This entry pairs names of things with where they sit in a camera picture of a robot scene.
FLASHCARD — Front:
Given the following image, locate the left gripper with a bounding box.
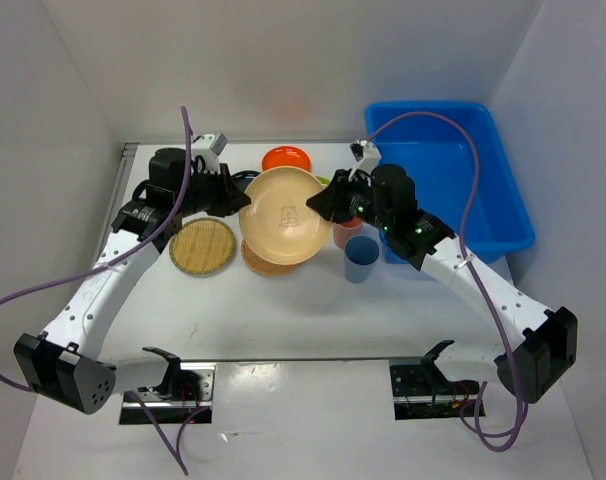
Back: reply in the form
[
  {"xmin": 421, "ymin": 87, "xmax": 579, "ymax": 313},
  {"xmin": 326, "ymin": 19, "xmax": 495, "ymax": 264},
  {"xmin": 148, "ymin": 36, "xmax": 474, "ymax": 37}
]
[{"xmin": 176, "ymin": 163, "xmax": 253, "ymax": 218}]

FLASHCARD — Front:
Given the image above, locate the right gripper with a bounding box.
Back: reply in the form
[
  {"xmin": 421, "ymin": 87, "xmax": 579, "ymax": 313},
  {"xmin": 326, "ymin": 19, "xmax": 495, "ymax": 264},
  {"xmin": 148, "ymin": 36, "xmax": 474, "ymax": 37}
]
[{"xmin": 307, "ymin": 168, "xmax": 391, "ymax": 232}]

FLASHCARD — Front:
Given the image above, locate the pink cup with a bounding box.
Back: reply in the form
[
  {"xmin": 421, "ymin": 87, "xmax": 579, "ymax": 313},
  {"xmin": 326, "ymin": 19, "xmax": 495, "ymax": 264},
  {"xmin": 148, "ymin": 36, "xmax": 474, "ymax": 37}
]
[{"xmin": 333, "ymin": 218, "xmax": 363, "ymax": 249}]

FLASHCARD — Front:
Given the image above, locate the beige plate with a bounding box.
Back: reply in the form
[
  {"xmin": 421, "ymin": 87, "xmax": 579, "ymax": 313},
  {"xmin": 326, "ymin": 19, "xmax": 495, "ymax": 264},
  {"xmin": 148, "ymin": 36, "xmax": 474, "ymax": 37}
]
[{"xmin": 239, "ymin": 166, "xmax": 332, "ymax": 265}]

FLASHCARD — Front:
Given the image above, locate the light woven bamboo tray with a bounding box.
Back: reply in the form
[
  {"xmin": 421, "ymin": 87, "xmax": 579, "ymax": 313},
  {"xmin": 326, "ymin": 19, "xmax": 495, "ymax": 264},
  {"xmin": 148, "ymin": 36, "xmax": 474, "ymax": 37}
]
[{"xmin": 169, "ymin": 217, "xmax": 236, "ymax": 276}]

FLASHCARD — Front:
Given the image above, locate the orange plate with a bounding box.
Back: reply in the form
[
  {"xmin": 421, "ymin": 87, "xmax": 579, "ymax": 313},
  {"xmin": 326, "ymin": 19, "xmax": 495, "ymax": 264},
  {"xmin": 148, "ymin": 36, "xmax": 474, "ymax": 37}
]
[{"xmin": 261, "ymin": 145, "xmax": 312, "ymax": 172}]

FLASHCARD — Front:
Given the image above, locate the brown woven bamboo tray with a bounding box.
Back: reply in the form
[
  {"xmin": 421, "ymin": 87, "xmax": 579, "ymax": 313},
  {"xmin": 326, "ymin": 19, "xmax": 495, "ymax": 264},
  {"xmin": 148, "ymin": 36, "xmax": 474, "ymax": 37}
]
[{"xmin": 240, "ymin": 240, "xmax": 300, "ymax": 277}]

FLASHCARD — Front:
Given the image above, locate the black plate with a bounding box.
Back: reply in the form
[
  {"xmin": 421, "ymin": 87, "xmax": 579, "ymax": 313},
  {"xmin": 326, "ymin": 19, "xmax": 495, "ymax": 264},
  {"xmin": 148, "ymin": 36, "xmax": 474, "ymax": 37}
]
[{"xmin": 232, "ymin": 170, "xmax": 260, "ymax": 192}]

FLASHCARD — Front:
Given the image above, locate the green plate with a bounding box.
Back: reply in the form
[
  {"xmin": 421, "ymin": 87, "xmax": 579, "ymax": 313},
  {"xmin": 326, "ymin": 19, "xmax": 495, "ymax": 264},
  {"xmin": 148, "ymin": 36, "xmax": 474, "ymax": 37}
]
[{"xmin": 316, "ymin": 176, "xmax": 330, "ymax": 187}]

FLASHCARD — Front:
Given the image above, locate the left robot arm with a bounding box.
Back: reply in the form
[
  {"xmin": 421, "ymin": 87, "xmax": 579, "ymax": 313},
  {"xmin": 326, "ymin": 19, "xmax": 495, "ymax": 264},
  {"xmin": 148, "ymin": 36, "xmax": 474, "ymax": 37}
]
[{"xmin": 14, "ymin": 145, "xmax": 250, "ymax": 415}]

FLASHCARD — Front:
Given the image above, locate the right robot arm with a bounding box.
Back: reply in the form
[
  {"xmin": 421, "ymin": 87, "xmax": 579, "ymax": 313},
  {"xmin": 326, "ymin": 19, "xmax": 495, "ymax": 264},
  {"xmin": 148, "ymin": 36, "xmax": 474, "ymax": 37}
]
[{"xmin": 306, "ymin": 165, "xmax": 578, "ymax": 404}]

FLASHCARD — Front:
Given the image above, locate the blue plastic bin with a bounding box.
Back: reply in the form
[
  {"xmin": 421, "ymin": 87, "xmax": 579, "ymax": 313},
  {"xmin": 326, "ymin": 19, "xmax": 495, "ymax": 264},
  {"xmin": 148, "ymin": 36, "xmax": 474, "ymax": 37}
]
[{"xmin": 365, "ymin": 101, "xmax": 535, "ymax": 263}]

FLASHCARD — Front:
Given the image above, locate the blue cup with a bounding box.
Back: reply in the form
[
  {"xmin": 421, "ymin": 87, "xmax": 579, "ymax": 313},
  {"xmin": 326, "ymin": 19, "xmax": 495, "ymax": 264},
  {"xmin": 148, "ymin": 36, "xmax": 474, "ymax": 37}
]
[{"xmin": 344, "ymin": 235, "xmax": 380, "ymax": 284}]

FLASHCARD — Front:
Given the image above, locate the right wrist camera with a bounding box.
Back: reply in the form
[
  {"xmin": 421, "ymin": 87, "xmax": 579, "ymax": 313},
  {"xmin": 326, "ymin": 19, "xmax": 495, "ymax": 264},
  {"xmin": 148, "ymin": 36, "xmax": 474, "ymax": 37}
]
[{"xmin": 348, "ymin": 140, "xmax": 381, "ymax": 181}]

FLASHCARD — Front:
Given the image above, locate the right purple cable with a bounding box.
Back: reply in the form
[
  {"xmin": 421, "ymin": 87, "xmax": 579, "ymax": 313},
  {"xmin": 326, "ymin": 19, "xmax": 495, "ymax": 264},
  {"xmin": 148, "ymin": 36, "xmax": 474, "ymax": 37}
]
[{"xmin": 365, "ymin": 111, "xmax": 529, "ymax": 451}]

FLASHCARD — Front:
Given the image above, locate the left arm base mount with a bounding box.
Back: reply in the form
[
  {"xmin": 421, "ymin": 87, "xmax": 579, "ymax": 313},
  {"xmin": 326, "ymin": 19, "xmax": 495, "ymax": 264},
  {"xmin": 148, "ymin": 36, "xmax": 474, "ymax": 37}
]
[{"xmin": 119, "ymin": 362, "xmax": 216, "ymax": 425}]

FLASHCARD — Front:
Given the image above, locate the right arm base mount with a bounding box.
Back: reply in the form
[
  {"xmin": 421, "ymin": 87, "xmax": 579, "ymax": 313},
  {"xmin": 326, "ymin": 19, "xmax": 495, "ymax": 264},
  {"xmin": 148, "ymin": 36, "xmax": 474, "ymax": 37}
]
[{"xmin": 389, "ymin": 357, "xmax": 480, "ymax": 421}]

